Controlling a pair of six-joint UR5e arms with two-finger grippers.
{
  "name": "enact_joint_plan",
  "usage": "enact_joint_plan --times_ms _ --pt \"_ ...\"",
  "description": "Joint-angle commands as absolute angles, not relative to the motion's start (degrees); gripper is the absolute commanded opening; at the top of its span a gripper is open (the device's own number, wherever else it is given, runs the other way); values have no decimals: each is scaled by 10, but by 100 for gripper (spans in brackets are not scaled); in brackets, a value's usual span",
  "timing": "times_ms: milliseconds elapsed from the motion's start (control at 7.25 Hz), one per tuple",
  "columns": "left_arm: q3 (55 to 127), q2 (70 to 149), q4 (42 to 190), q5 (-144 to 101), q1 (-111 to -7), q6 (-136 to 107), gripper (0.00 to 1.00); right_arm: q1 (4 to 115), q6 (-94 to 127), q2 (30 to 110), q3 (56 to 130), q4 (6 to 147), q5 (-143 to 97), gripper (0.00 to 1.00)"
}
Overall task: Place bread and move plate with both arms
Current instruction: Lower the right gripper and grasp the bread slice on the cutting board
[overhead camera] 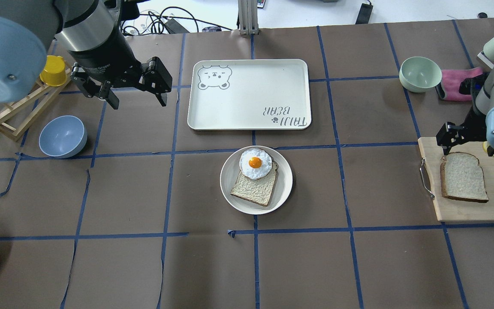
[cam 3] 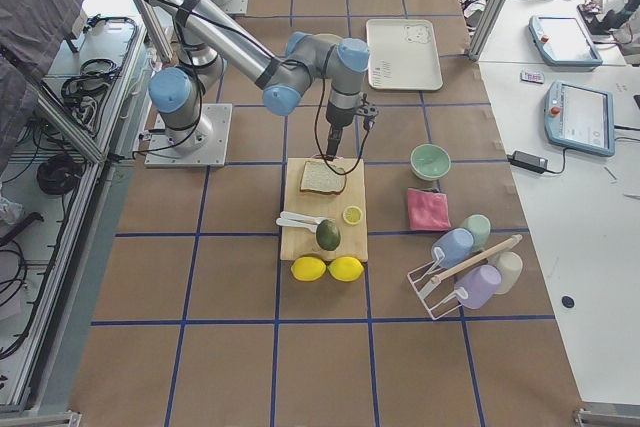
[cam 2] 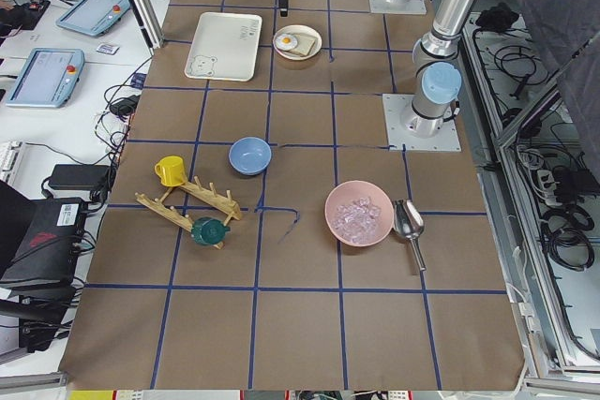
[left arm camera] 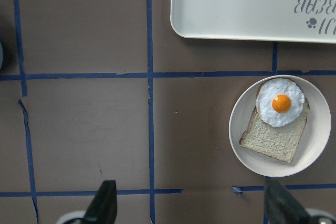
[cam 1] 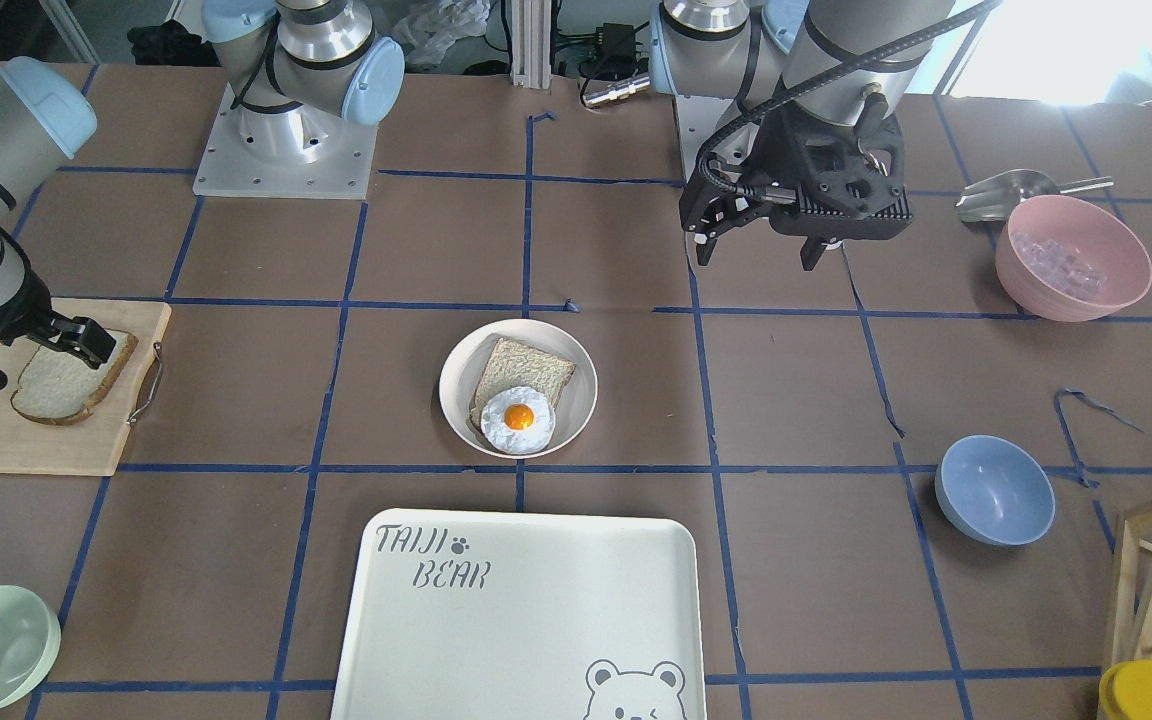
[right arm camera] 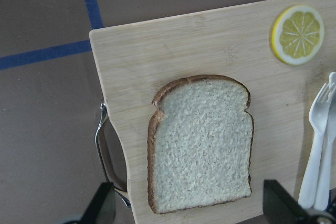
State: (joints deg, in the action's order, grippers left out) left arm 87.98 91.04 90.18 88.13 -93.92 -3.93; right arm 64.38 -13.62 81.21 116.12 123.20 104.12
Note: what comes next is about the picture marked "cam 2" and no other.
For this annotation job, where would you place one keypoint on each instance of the cream bear tray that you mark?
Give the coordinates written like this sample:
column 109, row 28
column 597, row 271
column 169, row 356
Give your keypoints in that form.
column 224, row 47

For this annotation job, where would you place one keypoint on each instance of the dark green mug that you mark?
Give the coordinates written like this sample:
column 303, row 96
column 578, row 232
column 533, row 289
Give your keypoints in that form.
column 209, row 231

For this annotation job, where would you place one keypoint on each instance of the black red computer box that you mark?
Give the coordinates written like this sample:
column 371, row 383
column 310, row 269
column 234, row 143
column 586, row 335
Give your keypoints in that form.
column 38, row 239

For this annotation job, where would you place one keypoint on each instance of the black power adapter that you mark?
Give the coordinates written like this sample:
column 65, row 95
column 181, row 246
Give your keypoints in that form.
column 74, row 177

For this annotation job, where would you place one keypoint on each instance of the metal scoop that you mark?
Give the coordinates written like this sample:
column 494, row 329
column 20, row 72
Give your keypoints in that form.
column 409, row 225

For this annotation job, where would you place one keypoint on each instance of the fried egg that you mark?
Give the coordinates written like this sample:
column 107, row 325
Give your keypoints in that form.
column 286, row 42

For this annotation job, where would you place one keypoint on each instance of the far teach pendant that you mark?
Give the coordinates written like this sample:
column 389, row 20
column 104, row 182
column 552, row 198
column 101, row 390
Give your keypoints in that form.
column 93, row 17

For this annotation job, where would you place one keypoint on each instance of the near teach pendant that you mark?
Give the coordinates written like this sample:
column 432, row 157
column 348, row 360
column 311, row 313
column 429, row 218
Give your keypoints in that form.
column 47, row 79

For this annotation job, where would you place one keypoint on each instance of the white power strip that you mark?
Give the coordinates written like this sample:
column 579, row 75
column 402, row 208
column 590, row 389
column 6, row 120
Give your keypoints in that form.
column 547, row 187

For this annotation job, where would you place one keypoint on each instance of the round cream plate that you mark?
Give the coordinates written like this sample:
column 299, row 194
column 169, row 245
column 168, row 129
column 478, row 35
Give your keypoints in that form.
column 299, row 29

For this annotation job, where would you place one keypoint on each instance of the blue bowl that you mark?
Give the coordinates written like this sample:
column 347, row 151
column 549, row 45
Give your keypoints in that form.
column 250, row 155

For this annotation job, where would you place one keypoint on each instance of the yellow mug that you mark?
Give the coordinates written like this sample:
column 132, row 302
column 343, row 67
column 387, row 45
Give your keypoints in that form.
column 171, row 171

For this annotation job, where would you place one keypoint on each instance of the bread slice on plate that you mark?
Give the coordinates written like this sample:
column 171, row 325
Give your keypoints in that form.
column 305, row 45

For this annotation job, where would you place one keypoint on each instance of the dark fabric cover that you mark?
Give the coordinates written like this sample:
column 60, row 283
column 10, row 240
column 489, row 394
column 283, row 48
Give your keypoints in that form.
column 566, row 33

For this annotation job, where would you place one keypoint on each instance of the teach pendant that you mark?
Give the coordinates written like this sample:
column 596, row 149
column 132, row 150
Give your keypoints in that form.
column 47, row 79
column 93, row 17

